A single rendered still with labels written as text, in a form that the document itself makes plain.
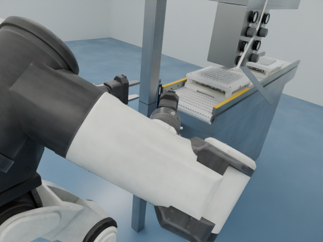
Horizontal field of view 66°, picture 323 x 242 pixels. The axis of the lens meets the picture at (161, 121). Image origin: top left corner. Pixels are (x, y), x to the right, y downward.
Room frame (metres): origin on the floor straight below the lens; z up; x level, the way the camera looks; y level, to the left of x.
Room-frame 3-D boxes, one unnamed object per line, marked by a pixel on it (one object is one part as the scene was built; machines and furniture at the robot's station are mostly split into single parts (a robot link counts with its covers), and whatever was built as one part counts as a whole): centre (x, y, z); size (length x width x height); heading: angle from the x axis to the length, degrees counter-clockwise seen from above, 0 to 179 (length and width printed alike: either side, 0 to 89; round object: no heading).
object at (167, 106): (0.63, -0.01, 1.02); 0.12 x 0.10 x 0.13; 175
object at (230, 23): (0.98, -0.25, 1.22); 0.22 x 0.11 x 0.20; 143
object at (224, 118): (1.52, -0.50, 0.85); 1.30 x 0.29 x 0.10; 143
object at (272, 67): (1.63, -0.58, 0.97); 0.25 x 0.24 x 0.02; 52
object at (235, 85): (1.21, -0.26, 0.97); 0.25 x 0.24 x 0.02; 53
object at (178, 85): (1.59, -0.38, 0.93); 1.32 x 0.02 x 0.03; 143
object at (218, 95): (1.21, -0.26, 0.92); 0.24 x 0.24 x 0.02; 53
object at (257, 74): (1.63, -0.58, 0.92); 0.24 x 0.24 x 0.02; 52
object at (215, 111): (1.43, -0.60, 0.93); 1.32 x 0.02 x 0.03; 143
